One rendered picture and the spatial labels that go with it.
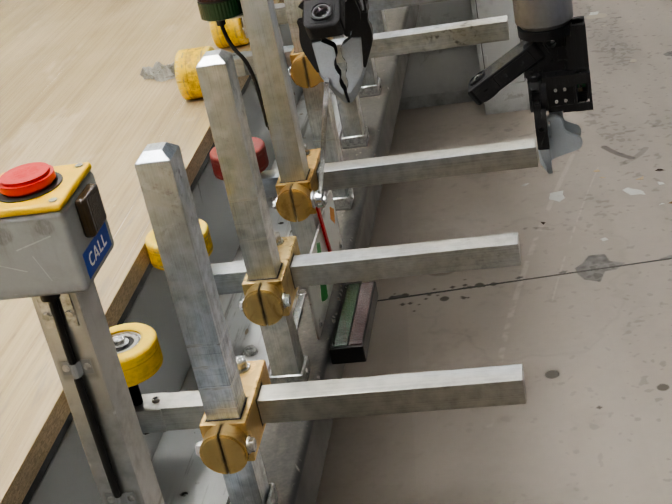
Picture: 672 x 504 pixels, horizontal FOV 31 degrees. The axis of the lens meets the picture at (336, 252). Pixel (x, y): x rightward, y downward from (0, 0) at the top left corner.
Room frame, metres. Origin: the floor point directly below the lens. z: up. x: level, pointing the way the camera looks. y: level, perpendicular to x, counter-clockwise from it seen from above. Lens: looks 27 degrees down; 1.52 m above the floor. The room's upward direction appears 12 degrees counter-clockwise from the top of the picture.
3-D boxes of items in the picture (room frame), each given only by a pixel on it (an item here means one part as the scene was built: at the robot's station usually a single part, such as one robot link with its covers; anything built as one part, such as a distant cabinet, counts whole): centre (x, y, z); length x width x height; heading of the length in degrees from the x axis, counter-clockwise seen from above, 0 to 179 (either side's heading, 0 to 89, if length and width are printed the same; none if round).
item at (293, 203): (1.55, 0.03, 0.85); 0.13 x 0.06 x 0.05; 167
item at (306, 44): (1.44, -0.03, 1.08); 0.05 x 0.02 x 0.09; 76
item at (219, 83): (1.28, 0.09, 0.90); 0.03 x 0.03 x 0.48; 77
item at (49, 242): (0.78, 0.20, 1.18); 0.07 x 0.07 x 0.08; 77
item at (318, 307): (1.49, 0.02, 0.75); 0.26 x 0.01 x 0.10; 167
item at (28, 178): (0.78, 0.20, 1.22); 0.04 x 0.04 x 0.02
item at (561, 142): (1.47, -0.33, 0.86); 0.06 x 0.03 x 0.09; 77
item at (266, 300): (1.30, 0.08, 0.84); 0.13 x 0.06 x 0.05; 167
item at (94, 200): (0.77, 0.16, 1.20); 0.03 x 0.01 x 0.03; 167
